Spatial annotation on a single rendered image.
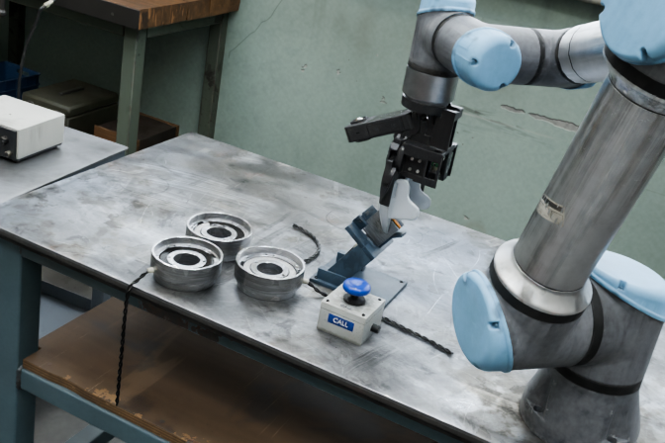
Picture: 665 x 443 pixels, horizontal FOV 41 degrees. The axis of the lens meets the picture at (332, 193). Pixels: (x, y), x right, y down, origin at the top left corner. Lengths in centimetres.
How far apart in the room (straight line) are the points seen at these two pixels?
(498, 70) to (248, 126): 217
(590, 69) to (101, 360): 94
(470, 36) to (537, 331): 38
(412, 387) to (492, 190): 176
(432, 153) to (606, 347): 37
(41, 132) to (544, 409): 128
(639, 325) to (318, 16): 211
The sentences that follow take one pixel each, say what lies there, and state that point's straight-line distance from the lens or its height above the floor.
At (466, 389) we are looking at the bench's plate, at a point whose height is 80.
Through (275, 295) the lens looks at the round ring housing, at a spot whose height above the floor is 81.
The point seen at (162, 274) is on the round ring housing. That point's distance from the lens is 130.
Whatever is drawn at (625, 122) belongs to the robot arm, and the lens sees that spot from 87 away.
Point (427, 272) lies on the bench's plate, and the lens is 149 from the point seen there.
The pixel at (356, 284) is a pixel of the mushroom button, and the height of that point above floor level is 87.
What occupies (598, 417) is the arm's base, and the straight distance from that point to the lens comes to 115.
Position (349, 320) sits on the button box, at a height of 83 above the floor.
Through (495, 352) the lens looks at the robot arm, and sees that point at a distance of 100.
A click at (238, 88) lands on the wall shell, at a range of 322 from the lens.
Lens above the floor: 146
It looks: 23 degrees down
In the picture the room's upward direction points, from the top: 10 degrees clockwise
